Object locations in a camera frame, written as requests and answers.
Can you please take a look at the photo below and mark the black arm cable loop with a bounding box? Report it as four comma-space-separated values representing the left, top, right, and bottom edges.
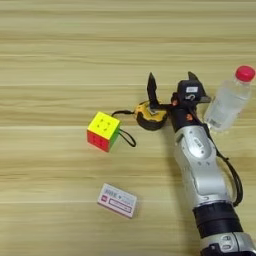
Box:
199, 121, 244, 208

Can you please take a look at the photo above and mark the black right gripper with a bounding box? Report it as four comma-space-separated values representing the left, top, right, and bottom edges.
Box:
146, 70, 212, 133

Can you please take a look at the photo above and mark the clear bottle red cap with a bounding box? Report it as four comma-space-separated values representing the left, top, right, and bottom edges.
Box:
203, 65, 256, 134

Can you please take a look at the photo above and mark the yellow black tape measure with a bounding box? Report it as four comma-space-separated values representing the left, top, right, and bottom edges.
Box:
110, 99, 169, 148

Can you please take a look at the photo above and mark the colourful puzzle cube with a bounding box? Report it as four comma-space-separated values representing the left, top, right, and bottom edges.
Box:
86, 111, 122, 153

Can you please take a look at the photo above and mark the small white red box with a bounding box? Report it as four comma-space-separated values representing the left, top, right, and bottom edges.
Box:
97, 182, 138, 219

